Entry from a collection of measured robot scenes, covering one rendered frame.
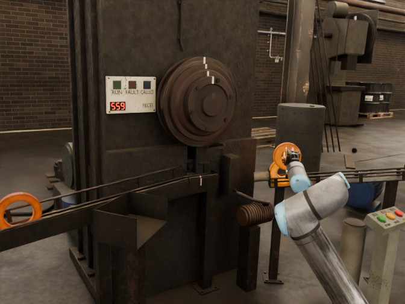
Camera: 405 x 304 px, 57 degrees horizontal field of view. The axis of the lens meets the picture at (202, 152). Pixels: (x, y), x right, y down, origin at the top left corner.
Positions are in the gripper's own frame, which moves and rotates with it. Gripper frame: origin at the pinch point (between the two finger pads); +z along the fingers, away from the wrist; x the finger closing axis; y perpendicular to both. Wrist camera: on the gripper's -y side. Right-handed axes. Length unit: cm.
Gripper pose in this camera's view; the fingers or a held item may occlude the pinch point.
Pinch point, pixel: (287, 152)
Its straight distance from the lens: 215.6
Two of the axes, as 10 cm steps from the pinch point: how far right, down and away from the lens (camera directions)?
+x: -10.0, -0.4, 0.1
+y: 0.2, -8.8, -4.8
